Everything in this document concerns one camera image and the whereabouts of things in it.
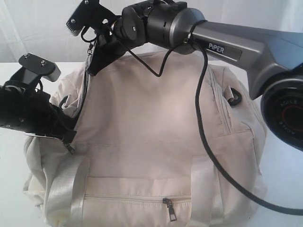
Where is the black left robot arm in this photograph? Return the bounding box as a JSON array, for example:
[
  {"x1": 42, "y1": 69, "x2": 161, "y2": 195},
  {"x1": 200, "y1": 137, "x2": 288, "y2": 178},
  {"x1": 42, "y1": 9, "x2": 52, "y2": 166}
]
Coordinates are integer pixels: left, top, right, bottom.
[{"x1": 0, "y1": 68, "x2": 76, "y2": 143}]

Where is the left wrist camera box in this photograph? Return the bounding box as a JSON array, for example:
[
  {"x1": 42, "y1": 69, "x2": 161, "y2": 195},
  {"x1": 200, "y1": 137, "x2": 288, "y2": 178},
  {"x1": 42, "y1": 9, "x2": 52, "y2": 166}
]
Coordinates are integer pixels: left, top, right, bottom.
[{"x1": 18, "y1": 53, "x2": 61, "y2": 82}]

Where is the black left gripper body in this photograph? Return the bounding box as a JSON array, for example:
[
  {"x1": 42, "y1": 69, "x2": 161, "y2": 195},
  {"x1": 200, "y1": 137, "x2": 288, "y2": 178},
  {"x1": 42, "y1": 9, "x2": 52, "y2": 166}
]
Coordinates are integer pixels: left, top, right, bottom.
[{"x1": 0, "y1": 88, "x2": 58, "y2": 137}]

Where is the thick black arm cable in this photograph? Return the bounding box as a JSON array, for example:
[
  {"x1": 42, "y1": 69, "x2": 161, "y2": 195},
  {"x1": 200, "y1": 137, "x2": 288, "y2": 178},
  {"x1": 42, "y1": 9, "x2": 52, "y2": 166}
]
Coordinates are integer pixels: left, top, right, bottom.
[{"x1": 187, "y1": 20, "x2": 303, "y2": 211}]

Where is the white backdrop curtain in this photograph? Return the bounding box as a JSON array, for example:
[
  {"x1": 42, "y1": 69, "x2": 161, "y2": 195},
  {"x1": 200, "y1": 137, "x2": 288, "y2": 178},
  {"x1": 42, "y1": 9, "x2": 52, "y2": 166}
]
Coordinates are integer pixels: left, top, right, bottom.
[{"x1": 0, "y1": 0, "x2": 303, "y2": 62}]

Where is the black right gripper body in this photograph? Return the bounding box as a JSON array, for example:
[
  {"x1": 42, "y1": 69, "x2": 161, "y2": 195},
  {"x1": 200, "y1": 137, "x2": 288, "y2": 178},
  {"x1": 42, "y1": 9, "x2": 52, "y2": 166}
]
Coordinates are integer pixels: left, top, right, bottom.
[{"x1": 92, "y1": 30, "x2": 133, "y2": 69}]

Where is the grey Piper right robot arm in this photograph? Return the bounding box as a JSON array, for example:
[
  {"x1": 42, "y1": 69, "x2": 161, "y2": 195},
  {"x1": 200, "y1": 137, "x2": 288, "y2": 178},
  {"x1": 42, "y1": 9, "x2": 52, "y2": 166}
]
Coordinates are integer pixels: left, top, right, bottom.
[{"x1": 83, "y1": 0, "x2": 303, "y2": 150}]

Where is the cream duffel bag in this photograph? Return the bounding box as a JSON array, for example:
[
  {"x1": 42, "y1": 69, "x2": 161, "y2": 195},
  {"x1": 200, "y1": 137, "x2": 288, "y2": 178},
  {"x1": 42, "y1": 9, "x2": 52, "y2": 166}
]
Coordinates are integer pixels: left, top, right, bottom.
[{"x1": 23, "y1": 52, "x2": 258, "y2": 227}]

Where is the thin black camera cable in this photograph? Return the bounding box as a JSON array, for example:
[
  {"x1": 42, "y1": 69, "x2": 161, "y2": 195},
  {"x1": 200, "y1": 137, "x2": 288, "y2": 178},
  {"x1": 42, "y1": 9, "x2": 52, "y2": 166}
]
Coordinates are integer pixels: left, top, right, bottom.
[{"x1": 80, "y1": 23, "x2": 190, "y2": 78}]

